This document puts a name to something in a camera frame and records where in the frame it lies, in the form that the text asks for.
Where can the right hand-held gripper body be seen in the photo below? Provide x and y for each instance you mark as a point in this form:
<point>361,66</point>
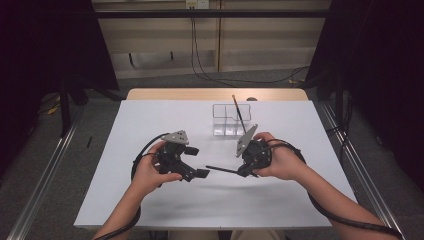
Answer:
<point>258,155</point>

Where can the white table cover sheet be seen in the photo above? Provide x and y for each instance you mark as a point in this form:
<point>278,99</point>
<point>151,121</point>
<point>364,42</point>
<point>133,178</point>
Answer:
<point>216,206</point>

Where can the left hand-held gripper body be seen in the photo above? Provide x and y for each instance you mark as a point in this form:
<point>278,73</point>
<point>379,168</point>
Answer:
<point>173,156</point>

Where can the black horizontal rail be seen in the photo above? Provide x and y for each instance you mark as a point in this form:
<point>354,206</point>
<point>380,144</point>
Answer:
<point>166,13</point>

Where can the person's right hand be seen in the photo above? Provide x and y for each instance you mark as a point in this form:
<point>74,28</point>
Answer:
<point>286,163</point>

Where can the white wall socket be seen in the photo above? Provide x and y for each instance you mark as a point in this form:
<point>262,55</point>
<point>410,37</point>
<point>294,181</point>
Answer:
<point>197,4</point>

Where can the black curtain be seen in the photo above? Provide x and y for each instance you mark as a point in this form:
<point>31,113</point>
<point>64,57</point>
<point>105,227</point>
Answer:
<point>50,40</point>
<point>383,66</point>

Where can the vertical wall trim strip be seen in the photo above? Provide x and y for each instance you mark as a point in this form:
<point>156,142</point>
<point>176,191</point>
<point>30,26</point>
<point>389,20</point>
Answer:
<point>219,43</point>

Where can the metal floor rail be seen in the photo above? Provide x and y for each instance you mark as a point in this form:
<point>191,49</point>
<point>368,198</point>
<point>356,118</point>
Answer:
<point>361,170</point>
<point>41,186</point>

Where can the person's left hand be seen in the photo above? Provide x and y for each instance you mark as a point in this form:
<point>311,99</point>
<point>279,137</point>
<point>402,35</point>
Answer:
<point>146,176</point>

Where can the yellow floor marker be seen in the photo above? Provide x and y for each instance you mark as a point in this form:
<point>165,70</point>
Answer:
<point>53,109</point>

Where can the black metal stand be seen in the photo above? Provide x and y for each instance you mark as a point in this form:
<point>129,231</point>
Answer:
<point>65,113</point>
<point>339,100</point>

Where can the clear acrylic organizer box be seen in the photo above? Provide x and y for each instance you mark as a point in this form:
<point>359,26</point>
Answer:
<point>220,130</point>

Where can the thin black makeup brush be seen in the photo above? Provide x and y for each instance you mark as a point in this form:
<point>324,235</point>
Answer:
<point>238,111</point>

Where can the black wall panel bracket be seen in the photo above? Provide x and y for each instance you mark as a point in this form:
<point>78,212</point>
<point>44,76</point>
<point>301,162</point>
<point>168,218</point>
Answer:
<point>130,59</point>
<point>171,56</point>

